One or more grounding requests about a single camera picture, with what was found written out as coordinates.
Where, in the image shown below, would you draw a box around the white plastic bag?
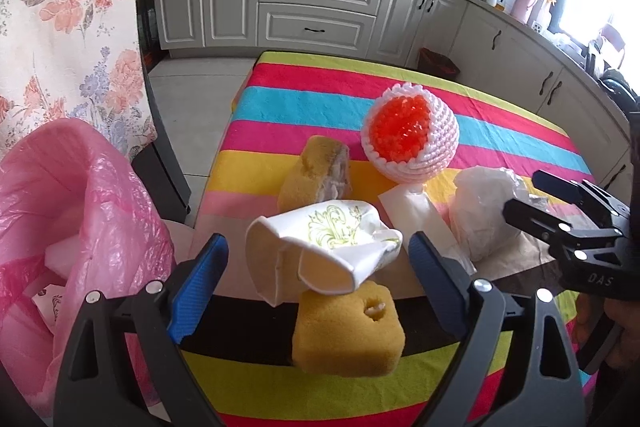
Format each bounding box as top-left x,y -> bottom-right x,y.
449,166 -> 549,262

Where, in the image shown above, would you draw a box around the yellow sponge block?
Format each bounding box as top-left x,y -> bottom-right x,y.
292,281 -> 406,377

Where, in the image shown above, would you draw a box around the crushed white paper cup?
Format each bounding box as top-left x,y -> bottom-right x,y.
245,199 -> 404,307

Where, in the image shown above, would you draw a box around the white foam block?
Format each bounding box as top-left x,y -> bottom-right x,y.
44,234 -> 81,280

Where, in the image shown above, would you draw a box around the large white foam piece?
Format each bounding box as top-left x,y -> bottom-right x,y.
32,283 -> 65,333

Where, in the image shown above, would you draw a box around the white lower kitchen cabinets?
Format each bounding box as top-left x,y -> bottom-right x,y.
154,0 -> 632,197

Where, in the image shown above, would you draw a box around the person's right hand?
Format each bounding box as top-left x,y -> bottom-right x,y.
573,294 -> 639,367

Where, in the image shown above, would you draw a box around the colourful striped tablecloth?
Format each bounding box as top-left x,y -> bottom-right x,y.
150,50 -> 601,427

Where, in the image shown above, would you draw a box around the white tissue packet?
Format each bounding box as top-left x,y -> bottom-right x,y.
378,184 -> 476,275

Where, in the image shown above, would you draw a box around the pink plastic bin liner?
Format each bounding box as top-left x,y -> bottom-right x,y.
1,118 -> 175,417

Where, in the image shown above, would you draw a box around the orange fruit in foam net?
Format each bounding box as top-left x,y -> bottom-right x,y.
360,82 -> 460,184

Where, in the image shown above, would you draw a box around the yellow sponge with torn side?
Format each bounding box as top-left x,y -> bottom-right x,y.
277,135 -> 350,212

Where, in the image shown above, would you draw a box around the dark red floor basket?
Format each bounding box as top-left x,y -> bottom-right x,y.
418,48 -> 460,81

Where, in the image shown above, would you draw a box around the pink thermos flask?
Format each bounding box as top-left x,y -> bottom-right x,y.
510,0 -> 539,25

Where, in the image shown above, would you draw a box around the floral cream curtain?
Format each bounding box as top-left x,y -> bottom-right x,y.
1,0 -> 157,158

